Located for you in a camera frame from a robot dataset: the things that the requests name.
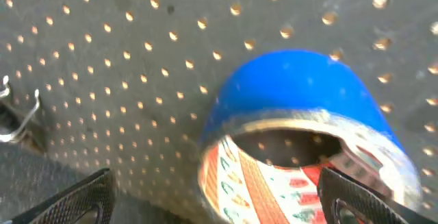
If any roll of blue tape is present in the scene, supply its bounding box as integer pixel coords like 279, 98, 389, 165
197, 48, 424, 224

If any black pegboard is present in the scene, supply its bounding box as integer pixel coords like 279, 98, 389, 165
0, 0, 438, 224

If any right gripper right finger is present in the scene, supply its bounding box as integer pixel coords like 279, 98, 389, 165
317, 166, 438, 224

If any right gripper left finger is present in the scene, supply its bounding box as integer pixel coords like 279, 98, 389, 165
0, 167, 116, 224

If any metal hook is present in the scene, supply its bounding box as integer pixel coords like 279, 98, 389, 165
0, 75, 42, 144

